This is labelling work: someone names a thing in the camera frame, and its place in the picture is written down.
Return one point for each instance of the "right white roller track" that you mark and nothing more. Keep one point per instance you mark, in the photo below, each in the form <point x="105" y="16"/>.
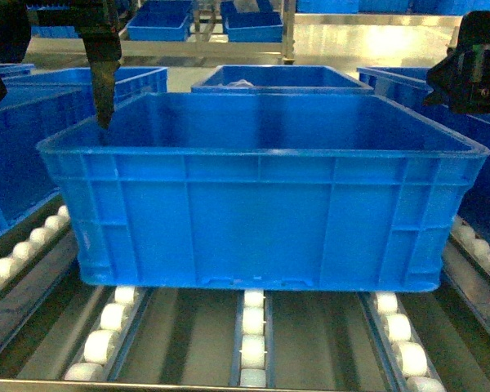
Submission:
<point x="402" y="358"/>

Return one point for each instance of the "blue crate behind centre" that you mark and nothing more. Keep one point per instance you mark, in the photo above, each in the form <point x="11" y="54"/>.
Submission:
<point x="280" y="79"/>

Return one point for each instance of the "steel roller shelf frame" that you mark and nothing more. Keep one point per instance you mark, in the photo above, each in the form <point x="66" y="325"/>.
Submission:
<point x="186" y="337"/>

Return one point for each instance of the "white roller track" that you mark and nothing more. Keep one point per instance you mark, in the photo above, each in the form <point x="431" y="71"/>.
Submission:
<point x="402" y="358"/>
<point x="252" y="363"/>
<point x="102" y="354"/>

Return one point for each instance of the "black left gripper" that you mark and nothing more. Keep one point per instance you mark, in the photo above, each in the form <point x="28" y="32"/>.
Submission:
<point x="97" y="24"/>

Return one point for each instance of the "large blue plastic crate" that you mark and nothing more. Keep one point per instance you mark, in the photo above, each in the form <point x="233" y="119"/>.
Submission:
<point x="277" y="192"/>

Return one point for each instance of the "far right roller track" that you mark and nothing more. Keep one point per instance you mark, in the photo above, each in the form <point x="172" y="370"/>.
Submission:
<point x="466" y="260"/>

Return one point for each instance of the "left white roller track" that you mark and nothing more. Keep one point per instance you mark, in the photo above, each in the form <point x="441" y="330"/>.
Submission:
<point x="102" y="354"/>

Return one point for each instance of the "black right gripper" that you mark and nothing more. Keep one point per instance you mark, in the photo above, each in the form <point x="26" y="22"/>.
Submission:
<point x="462" y="79"/>

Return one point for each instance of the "far blue crate left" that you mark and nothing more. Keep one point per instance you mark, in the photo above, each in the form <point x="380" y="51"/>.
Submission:
<point x="162" y="21"/>

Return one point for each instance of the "far left roller track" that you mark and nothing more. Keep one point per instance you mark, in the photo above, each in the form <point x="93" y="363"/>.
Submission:
<point x="27" y="242"/>

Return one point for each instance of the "blue crate at left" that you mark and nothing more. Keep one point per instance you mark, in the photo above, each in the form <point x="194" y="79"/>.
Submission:
<point x="36" y="106"/>

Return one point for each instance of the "far blue crate right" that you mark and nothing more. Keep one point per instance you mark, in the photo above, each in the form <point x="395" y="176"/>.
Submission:
<point x="264" y="25"/>

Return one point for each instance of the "centre white roller track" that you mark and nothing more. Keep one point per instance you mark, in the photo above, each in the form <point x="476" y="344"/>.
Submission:
<point x="252" y="363"/>

